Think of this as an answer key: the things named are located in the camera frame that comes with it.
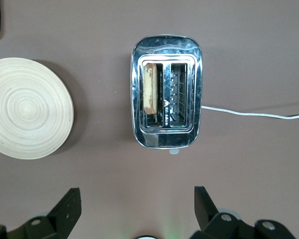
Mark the white toaster power cord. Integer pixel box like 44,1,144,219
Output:
201,105,299,120

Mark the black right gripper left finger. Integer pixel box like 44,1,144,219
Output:
0,187,82,239

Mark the round wooden plate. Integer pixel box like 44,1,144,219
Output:
0,57,74,160

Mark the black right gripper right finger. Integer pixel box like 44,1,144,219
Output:
189,185,297,239

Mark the chrome and beige toaster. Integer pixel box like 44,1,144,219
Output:
130,34,204,155

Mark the brown bread slice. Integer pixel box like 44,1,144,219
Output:
143,63,159,115

